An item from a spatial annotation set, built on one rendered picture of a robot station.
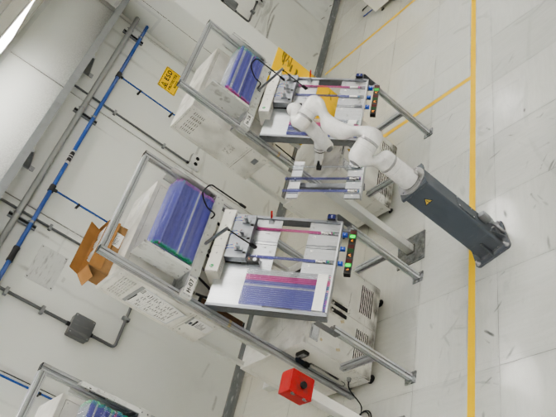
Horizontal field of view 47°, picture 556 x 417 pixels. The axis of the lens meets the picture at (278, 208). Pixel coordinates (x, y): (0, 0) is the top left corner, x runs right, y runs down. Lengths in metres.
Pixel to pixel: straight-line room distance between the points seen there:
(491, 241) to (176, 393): 2.67
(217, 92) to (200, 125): 0.29
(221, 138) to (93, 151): 1.37
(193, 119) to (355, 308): 1.77
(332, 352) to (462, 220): 1.11
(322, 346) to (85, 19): 3.98
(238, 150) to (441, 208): 1.72
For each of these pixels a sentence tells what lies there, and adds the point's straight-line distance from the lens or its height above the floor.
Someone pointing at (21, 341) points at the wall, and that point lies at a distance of 4.85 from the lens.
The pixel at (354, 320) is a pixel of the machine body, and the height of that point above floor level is 0.26.
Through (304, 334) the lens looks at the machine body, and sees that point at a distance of 3.91.
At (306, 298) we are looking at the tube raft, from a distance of 3.69.
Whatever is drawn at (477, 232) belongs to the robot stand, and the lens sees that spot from 3.94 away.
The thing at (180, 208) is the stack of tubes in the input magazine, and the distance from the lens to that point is 3.87.
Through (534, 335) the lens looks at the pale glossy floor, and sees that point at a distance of 3.59.
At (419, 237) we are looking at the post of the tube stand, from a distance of 4.64.
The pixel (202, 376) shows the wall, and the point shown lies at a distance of 5.41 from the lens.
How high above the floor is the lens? 2.56
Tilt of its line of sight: 22 degrees down
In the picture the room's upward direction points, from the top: 55 degrees counter-clockwise
